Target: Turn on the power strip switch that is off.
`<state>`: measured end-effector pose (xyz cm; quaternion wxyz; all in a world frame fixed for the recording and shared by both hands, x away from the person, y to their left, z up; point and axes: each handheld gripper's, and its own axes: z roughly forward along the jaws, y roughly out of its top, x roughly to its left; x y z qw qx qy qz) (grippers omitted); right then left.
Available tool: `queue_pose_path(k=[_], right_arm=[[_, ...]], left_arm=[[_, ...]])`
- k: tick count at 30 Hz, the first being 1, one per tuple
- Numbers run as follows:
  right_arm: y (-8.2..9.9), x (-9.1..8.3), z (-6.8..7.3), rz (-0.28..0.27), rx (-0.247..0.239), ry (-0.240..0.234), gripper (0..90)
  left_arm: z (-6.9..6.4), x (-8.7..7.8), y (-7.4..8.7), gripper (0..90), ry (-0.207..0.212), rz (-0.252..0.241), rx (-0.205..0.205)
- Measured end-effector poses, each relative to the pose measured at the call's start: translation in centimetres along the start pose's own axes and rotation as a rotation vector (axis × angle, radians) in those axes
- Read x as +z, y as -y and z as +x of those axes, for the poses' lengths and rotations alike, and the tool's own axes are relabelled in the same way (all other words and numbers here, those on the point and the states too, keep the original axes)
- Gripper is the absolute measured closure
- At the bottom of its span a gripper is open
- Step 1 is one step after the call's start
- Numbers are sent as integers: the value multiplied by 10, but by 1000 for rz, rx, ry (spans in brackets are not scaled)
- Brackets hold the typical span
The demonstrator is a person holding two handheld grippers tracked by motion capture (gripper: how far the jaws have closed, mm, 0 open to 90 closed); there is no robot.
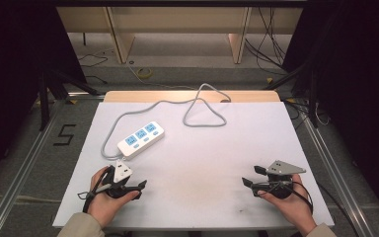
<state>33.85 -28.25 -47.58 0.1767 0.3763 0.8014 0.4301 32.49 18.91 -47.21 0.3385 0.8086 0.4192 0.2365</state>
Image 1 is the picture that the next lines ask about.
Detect person's right hand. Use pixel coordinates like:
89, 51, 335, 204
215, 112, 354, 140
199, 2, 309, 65
257, 174, 318, 232

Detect yellow tape roll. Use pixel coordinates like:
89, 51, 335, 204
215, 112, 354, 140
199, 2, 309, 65
135, 66, 154, 80

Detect grey power strip cable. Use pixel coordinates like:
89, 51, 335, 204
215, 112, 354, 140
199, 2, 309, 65
100, 82, 232, 162

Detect light wooden table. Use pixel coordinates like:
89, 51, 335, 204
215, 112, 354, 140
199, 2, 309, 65
103, 90, 281, 104

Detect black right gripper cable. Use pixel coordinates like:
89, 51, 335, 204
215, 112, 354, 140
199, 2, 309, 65
289, 180, 359, 237

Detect bundle of black cables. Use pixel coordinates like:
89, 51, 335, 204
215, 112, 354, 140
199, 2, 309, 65
244, 7, 290, 73

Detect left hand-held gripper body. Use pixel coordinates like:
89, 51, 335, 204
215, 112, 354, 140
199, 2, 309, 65
103, 159, 139, 200

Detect white power strip blue sockets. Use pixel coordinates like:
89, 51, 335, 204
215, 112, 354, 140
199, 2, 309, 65
116, 120, 166, 161

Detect person's left hand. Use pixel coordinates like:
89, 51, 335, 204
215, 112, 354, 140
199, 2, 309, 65
87, 165, 140, 229

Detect thin black floor cable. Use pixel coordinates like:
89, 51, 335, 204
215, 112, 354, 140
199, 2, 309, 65
77, 51, 110, 85

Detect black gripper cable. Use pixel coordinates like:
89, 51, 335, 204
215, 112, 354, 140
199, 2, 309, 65
77, 167, 113, 214
289, 180, 359, 237

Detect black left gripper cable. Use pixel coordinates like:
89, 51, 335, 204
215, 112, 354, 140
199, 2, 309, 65
77, 167, 113, 214

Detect aluminium floor rail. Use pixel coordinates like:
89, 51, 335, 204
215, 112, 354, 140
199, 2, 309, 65
299, 110, 378, 237
0, 98, 67, 237

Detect beige desk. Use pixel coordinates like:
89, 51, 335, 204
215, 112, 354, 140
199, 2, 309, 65
55, 6, 304, 65

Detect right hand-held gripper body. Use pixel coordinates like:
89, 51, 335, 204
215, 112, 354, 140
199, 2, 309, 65
252, 159, 307, 199

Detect white table mat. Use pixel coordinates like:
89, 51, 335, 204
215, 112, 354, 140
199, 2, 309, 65
52, 101, 336, 229

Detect black metal stand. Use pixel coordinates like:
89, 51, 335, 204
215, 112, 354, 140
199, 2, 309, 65
264, 60, 321, 128
37, 67, 101, 132

